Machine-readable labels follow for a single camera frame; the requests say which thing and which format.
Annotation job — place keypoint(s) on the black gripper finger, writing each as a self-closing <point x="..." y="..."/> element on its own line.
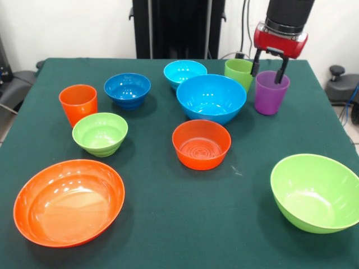
<point x="255" y="64"/>
<point x="281" y="71"/>

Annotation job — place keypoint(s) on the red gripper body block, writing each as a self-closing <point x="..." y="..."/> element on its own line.
<point x="280" y="43"/>

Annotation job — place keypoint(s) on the green cup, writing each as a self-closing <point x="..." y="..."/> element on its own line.
<point x="238" y="71"/>

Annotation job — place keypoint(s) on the purple cup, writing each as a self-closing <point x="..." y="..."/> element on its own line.
<point x="269" y="98"/>

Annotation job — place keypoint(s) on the small orange bowl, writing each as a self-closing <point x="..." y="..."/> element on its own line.
<point x="202" y="151"/>

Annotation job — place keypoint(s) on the dark blue bowl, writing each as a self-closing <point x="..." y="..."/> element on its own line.
<point x="127" y="89"/>

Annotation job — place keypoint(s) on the large blue bowl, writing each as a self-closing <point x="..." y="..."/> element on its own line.
<point x="210" y="98"/>

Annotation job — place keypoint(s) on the small turquoise bowl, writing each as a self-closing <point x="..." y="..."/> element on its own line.
<point x="182" y="71"/>

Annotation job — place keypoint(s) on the large green bowl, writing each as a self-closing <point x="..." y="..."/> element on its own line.
<point x="311" y="193"/>

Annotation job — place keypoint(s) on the dark green tablecloth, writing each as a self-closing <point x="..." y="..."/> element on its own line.
<point x="182" y="196"/>

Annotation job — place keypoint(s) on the small green bowl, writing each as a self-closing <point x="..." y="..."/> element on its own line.
<point x="99" y="134"/>

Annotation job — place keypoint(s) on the orange cup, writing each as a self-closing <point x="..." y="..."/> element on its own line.
<point x="78" y="103"/>

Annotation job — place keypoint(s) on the large orange bowl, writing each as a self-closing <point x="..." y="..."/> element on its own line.
<point x="67" y="204"/>

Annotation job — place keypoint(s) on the grey pedestal leg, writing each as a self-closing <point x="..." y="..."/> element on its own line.
<point x="16" y="84"/>
<point x="340" y="87"/>

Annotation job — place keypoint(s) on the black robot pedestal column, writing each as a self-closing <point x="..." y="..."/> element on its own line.
<point x="179" y="28"/>

